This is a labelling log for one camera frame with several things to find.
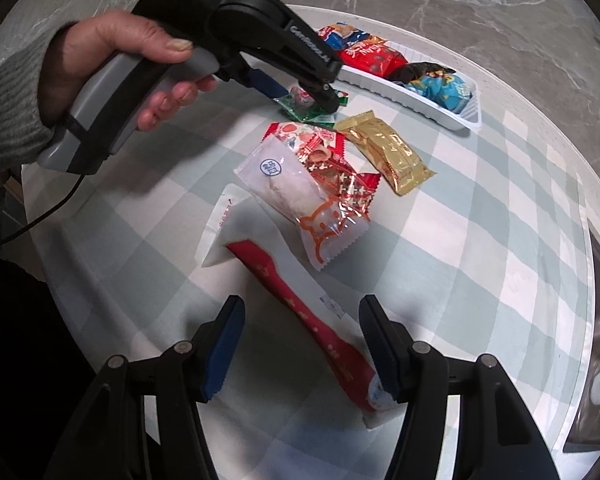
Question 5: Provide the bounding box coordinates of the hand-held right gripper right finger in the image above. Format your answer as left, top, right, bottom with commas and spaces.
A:
358, 295, 561, 480

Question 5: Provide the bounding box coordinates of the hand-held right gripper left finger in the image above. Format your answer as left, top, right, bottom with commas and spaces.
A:
52, 295, 246, 480

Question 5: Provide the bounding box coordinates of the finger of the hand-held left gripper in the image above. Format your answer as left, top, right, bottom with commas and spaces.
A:
294, 79, 343, 119
239, 65, 296, 101

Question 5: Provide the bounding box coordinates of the green candy packet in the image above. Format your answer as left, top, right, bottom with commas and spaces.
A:
274, 86, 350, 128

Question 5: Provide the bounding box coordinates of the red checkered snack packet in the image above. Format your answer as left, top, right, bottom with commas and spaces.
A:
264, 121, 382, 221

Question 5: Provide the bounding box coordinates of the red snack bag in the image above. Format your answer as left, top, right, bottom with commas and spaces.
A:
337, 35, 411, 79

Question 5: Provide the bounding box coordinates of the blue and orange snack packet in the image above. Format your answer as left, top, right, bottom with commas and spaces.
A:
316, 22, 376, 52

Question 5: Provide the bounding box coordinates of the white packet with red stripe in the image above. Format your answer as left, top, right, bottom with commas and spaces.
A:
199, 183, 398, 431

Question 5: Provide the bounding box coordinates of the gold snack packet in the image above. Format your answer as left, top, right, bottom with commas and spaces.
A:
334, 110, 437, 196

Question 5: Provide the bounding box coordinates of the clear packet with orange print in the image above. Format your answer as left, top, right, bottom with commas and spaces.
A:
234, 137, 371, 272

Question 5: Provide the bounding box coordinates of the black snack packet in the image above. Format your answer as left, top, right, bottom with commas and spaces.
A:
390, 60, 456, 87

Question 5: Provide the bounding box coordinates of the blue snack bag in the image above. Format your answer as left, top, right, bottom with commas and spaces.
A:
405, 71, 477, 114

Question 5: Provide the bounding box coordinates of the white plastic tray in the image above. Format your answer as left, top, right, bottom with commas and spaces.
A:
314, 21, 483, 134

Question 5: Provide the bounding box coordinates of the person's left forearm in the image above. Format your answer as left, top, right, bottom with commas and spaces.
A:
0, 21, 79, 177

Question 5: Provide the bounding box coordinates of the person's left hand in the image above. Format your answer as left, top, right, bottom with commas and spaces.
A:
36, 9, 219, 134

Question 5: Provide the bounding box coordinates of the green checkered tablecloth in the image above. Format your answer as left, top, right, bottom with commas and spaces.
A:
22, 5, 598, 480

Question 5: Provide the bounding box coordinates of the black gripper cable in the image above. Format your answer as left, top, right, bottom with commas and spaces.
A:
0, 172, 88, 249

